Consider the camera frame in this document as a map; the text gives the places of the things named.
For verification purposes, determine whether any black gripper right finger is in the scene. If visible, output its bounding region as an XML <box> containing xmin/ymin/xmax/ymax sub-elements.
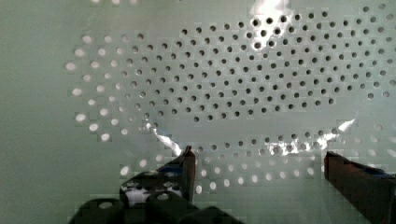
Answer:
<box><xmin>324</xmin><ymin>151</ymin><xmax>396</xmax><ymax>224</ymax></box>

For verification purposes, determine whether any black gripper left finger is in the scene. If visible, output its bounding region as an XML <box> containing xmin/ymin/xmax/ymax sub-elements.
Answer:
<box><xmin>120</xmin><ymin>146</ymin><xmax>196</xmax><ymax>207</ymax></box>

